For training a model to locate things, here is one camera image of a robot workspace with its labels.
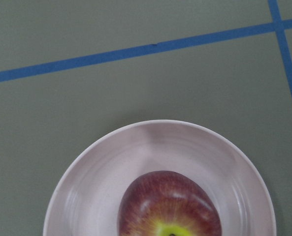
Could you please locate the red apple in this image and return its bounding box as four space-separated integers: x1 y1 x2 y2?
117 171 222 236

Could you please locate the pink plate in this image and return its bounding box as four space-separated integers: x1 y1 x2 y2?
43 120 277 236

